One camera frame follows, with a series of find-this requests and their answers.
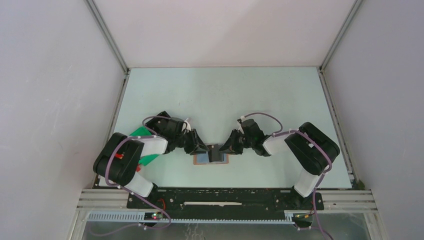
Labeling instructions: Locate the tan leather card holder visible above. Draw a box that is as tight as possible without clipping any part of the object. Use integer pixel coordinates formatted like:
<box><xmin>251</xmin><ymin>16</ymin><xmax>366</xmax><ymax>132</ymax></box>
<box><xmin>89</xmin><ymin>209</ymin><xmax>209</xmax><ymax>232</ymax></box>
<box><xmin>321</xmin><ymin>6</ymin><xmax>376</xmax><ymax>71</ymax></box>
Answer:
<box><xmin>193</xmin><ymin>143</ymin><xmax>229</xmax><ymax>166</ymax></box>

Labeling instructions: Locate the red plastic bin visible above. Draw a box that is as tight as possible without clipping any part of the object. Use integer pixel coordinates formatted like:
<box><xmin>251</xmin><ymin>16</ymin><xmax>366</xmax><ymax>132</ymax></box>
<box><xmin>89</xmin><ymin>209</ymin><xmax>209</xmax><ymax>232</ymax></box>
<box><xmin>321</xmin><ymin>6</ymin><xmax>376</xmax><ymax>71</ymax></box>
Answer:
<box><xmin>114</xmin><ymin>153</ymin><xmax>142</xmax><ymax>173</ymax></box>

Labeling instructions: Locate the black plastic bin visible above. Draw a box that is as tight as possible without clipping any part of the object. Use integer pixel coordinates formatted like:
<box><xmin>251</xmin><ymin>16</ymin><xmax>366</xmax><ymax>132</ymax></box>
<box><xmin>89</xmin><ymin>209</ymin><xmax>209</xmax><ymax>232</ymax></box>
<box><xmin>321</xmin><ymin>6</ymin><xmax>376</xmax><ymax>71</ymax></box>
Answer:
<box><xmin>144</xmin><ymin>111</ymin><xmax>172</xmax><ymax>134</ymax></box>

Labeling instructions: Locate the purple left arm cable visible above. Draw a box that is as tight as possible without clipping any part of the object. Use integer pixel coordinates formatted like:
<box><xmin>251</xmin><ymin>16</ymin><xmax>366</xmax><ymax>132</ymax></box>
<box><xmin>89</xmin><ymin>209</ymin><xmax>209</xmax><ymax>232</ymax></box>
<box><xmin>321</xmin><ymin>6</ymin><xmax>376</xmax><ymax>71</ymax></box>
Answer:
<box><xmin>87</xmin><ymin>115</ymin><xmax>186</xmax><ymax>237</ymax></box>

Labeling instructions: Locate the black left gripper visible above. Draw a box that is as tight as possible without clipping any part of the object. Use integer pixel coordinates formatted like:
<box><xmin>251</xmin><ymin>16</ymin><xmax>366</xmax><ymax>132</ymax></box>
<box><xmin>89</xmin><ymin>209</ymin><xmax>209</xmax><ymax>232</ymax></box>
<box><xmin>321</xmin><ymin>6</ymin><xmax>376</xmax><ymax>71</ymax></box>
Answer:
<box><xmin>174</xmin><ymin>128</ymin><xmax>209</xmax><ymax>156</ymax></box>

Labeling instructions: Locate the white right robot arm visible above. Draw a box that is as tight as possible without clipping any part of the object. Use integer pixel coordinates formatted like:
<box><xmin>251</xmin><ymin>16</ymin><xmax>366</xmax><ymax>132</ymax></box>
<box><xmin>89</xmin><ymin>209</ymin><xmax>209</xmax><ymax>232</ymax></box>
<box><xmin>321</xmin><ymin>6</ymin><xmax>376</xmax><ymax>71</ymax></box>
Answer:
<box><xmin>219</xmin><ymin>119</ymin><xmax>341</xmax><ymax>209</ymax></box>

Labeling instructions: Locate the aluminium frame rail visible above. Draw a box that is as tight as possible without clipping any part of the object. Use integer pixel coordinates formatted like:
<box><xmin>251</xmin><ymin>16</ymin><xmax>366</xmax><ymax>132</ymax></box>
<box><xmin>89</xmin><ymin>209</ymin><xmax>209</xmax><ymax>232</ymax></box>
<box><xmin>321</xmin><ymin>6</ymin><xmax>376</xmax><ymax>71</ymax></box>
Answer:
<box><xmin>77</xmin><ymin>187</ymin><xmax>377</xmax><ymax>223</ymax></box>

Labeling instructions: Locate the green plastic bin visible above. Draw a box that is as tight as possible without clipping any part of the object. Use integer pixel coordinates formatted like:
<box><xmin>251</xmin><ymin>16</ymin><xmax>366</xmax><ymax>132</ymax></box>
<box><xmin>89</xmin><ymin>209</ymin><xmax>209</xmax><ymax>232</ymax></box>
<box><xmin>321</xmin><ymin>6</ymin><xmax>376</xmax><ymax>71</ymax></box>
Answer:
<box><xmin>129</xmin><ymin>125</ymin><xmax>161</xmax><ymax>167</ymax></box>

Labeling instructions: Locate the black credit card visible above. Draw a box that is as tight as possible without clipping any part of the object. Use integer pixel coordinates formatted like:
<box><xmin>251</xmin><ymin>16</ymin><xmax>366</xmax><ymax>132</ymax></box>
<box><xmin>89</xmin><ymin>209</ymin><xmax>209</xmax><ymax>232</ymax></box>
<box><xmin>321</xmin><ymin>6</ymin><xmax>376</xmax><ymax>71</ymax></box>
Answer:
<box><xmin>207</xmin><ymin>144</ymin><xmax>224</xmax><ymax>164</ymax></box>

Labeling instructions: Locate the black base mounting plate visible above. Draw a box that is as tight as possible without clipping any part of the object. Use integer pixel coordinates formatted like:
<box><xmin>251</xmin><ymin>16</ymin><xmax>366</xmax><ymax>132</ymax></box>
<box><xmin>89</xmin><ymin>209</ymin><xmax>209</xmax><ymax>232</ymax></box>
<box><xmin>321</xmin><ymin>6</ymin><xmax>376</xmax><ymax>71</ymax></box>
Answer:
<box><xmin>147</xmin><ymin>187</ymin><xmax>325</xmax><ymax>221</ymax></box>

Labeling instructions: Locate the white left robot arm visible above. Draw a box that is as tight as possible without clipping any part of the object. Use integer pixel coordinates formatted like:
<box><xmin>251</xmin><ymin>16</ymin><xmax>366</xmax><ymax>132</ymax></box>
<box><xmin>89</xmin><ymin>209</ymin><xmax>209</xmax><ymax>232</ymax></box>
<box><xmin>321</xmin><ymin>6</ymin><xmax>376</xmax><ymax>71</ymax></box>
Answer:
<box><xmin>93</xmin><ymin>111</ymin><xmax>209</xmax><ymax>208</ymax></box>

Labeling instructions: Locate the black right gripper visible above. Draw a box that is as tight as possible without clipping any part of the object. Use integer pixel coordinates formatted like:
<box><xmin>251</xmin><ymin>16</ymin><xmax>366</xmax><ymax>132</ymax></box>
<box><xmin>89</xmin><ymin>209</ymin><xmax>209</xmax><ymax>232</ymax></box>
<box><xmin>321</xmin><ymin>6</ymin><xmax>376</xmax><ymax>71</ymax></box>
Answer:
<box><xmin>218</xmin><ymin>129</ymin><xmax>255</xmax><ymax>155</ymax></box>

